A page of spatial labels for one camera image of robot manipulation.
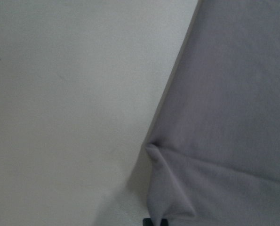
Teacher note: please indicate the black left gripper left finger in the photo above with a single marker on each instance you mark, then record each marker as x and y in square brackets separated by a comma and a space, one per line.
[147, 222]

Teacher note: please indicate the dark brown t-shirt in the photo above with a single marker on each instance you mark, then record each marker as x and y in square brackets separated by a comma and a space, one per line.
[215, 145]

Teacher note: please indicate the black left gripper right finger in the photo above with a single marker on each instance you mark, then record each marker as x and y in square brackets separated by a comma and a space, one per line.
[164, 222]

